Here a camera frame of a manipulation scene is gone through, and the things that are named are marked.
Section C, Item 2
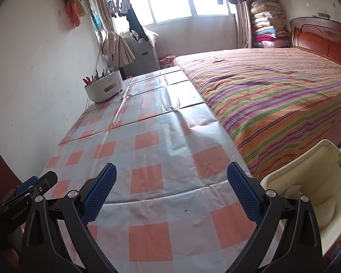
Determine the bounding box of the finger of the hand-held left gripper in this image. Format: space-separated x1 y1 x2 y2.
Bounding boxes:
31 171 58 196
15 176 39 197

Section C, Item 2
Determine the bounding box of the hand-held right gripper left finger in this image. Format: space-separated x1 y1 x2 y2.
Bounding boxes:
20 163 118 273

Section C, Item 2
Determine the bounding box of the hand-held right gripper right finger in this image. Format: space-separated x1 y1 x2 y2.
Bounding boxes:
227 162 323 273

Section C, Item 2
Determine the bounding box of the cream plastic bin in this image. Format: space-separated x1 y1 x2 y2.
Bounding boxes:
260 139 341 258

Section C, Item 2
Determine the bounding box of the person's left hand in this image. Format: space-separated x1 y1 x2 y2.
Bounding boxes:
6 247 20 268

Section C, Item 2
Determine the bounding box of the orange checked tablecloth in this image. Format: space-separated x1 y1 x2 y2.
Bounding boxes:
40 66 263 273

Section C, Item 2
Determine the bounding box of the striped bed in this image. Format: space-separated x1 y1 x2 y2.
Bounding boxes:
170 47 341 181

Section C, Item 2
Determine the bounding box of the white utensil holder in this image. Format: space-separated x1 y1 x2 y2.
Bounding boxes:
84 70 123 103

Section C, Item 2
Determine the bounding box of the bundle of chopsticks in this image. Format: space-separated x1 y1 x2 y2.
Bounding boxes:
84 68 114 86

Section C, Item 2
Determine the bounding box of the tied striped curtain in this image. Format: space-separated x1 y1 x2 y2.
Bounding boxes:
87 0 136 69

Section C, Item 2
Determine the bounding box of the pink folded cloth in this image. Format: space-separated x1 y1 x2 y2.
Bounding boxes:
159 55 177 67

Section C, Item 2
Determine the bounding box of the black hanging garment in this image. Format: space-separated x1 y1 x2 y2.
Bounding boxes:
126 4 150 43

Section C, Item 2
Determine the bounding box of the stack of folded quilts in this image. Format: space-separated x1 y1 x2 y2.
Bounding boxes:
250 0 291 49

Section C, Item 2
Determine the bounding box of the pink hanging cloth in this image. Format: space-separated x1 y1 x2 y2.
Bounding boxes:
63 0 88 29

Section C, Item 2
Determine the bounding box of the wooden headboard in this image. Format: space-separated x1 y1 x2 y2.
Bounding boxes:
289 16 341 70

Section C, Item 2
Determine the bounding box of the small hanging laundry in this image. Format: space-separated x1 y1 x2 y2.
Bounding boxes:
107 0 131 18

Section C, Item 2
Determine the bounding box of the white framed window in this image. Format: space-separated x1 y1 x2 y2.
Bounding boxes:
143 0 238 25

